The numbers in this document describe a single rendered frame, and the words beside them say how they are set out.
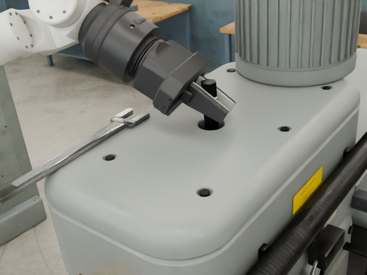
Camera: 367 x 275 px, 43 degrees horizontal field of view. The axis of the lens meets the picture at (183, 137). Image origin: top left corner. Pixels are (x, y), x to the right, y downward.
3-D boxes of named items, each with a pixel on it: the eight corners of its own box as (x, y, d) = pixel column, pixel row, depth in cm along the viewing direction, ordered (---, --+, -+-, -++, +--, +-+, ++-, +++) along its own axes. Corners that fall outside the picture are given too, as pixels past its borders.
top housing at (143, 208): (202, 369, 49) (191, 254, 42) (47, 270, 64) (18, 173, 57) (361, 164, 81) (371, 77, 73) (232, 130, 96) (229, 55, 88)
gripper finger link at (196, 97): (220, 124, 62) (182, 99, 63) (231, 106, 60) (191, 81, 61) (216, 130, 61) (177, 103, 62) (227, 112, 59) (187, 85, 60)
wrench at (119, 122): (7, 207, 51) (5, 201, 50) (-14, 197, 53) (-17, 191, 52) (149, 117, 67) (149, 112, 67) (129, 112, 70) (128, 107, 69)
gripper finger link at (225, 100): (236, 101, 62) (197, 75, 63) (225, 118, 64) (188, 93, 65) (240, 96, 63) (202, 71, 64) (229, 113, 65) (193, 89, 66)
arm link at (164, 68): (194, 97, 71) (129, 54, 72) (222, 45, 65) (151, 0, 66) (155, 135, 61) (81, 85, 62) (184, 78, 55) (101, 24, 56)
